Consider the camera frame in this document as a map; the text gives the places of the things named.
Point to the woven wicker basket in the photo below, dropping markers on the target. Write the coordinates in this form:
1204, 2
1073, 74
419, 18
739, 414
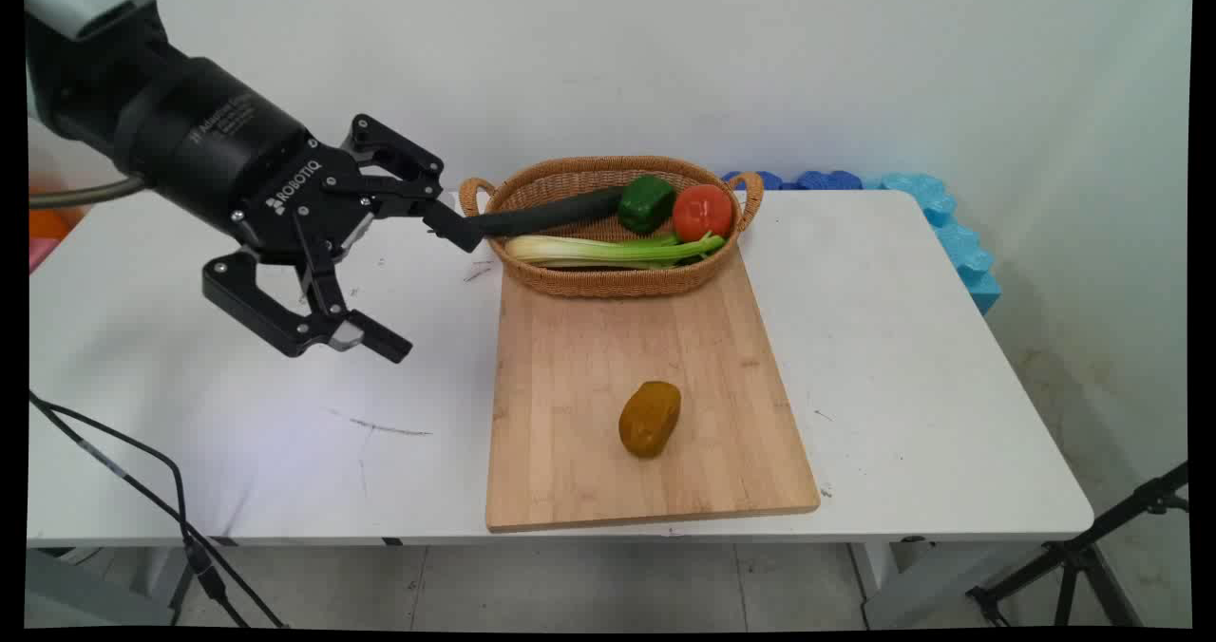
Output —
608, 283

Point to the green celery stalk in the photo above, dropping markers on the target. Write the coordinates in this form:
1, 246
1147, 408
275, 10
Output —
589, 251

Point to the green bell pepper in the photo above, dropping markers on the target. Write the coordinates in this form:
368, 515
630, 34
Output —
646, 205

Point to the brown potato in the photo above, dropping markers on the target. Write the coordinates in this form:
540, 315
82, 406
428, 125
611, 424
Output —
650, 420

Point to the wooden cutting board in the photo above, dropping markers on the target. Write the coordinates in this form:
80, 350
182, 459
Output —
570, 414

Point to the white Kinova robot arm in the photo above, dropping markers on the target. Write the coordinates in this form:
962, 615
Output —
85, 15

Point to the orange object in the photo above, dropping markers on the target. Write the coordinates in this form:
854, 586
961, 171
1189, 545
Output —
52, 222

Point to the white table leg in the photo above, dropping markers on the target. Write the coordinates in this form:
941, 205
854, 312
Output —
902, 580

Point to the light blue foam mat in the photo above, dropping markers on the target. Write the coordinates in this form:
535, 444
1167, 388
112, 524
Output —
959, 243

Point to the pink object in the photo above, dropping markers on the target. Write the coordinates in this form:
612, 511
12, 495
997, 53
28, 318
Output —
40, 254

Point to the dark blue foam mat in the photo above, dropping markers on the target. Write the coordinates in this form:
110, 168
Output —
826, 180

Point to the grey table leg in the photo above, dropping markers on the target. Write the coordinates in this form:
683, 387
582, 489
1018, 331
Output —
95, 590

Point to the black tripod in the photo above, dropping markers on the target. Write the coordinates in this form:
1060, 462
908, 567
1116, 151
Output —
1078, 557

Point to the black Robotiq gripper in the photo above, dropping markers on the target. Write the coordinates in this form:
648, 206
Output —
237, 158

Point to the red tomato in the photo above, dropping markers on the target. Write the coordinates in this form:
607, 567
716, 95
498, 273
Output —
703, 213

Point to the dark green cucumber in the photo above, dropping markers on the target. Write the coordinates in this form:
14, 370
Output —
560, 213

